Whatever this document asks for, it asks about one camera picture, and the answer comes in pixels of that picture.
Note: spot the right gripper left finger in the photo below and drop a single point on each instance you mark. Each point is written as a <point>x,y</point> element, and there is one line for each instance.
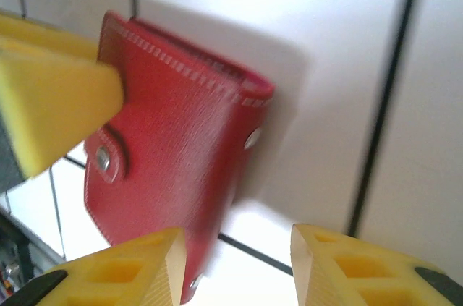
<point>170,273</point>

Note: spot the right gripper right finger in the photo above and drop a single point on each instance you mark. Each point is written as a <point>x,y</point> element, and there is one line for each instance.
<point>311,277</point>

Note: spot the red leather card holder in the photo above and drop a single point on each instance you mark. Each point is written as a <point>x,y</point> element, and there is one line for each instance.
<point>173,147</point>

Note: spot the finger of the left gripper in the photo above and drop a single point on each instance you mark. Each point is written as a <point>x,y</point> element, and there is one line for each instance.
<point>47,36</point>
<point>54,103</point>

